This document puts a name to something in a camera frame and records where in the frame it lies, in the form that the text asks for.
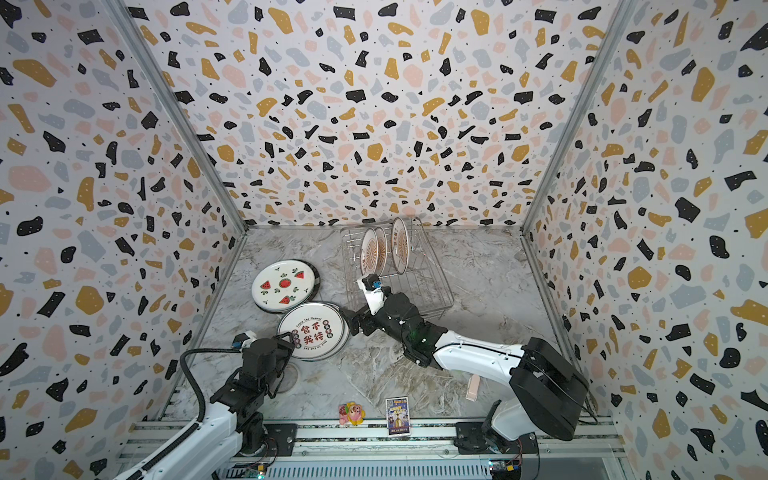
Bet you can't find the pink yellow toy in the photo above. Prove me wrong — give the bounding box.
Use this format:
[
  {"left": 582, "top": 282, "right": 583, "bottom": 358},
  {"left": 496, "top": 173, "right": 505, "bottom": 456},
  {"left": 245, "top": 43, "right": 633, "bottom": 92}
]
[{"left": 338, "top": 402, "right": 366, "bottom": 426}]

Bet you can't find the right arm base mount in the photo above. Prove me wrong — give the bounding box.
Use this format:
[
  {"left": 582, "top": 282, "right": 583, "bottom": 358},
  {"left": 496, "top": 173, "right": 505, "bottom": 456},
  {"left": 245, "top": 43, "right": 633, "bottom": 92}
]
[{"left": 453, "top": 421, "right": 538, "bottom": 455}]

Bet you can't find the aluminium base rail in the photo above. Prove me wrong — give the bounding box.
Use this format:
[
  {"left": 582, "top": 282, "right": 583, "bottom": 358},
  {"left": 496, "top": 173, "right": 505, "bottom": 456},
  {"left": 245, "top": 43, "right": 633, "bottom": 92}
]
[{"left": 107, "top": 417, "right": 631, "bottom": 480}]

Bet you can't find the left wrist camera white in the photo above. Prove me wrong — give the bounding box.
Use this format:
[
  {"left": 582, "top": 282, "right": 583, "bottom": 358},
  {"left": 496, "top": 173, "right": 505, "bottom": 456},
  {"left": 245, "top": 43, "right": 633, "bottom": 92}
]
[{"left": 231, "top": 331, "right": 257, "bottom": 351}]

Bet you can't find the purple card box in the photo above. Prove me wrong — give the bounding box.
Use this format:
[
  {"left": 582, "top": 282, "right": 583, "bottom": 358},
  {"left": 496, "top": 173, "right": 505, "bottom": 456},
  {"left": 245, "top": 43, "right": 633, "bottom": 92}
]
[{"left": 385, "top": 397, "right": 411, "bottom": 437}]

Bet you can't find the orange sunburst plate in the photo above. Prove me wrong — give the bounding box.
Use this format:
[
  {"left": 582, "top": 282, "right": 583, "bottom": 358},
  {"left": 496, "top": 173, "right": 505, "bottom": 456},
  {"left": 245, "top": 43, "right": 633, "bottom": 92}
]
[{"left": 360, "top": 228, "right": 379, "bottom": 276}]

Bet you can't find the black corrugated cable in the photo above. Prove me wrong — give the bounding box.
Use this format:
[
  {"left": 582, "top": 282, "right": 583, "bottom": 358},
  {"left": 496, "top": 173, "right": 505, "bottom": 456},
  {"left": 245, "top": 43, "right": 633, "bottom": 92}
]
[{"left": 137, "top": 347, "right": 241, "bottom": 475}]

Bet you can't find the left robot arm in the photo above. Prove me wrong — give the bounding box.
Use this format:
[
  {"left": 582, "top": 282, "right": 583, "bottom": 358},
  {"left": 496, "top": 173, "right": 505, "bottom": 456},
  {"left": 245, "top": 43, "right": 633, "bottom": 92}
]
[{"left": 118, "top": 333, "right": 295, "bottom": 479}]

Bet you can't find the orange pattern white plate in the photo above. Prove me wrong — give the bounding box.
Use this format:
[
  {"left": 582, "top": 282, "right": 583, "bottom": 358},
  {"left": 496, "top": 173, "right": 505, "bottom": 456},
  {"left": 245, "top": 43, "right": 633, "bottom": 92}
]
[{"left": 391, "top": 218, "right": 410, "bottom": 275}]

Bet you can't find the metal wire dish rack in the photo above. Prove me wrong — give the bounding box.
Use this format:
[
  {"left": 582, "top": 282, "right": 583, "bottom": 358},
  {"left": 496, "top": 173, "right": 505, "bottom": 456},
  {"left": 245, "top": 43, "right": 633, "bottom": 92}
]
[{"left": 341, "top": 217, "right": 454, "bottom": 321}]

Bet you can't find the fruit pattern blue-rim plate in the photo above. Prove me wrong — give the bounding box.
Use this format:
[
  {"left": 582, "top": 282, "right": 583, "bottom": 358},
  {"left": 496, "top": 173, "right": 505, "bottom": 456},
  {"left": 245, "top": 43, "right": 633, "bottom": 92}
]
[{"left": 251, "top": 259, "right": 321, "bottom": 314}]

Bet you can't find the red pattern white plate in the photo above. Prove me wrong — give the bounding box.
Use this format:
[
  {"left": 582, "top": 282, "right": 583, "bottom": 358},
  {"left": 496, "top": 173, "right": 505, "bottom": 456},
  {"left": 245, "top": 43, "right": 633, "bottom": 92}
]
[{"left": 277, "top": 302, "right": 343, "bottom": 362}]

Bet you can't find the pink eraser block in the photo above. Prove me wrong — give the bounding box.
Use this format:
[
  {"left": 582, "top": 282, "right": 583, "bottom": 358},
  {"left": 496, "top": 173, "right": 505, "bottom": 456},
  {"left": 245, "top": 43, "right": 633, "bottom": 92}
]
[{"left": 465, "top": 375, "right": 481, "bottom": 402}]

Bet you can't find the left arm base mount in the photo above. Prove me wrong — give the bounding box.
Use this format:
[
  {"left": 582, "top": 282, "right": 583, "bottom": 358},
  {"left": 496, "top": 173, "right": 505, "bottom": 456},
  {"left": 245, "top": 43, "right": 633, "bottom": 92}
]
[{"left": 239, "top": 422, "right": 298, "bottom": 459}]

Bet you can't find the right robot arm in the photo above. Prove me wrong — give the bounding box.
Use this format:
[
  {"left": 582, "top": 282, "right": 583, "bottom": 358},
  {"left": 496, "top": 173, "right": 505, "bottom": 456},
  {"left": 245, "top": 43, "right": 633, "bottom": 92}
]
[{"left": 341, "top": 293, "right": 588, "bottom": 448}]

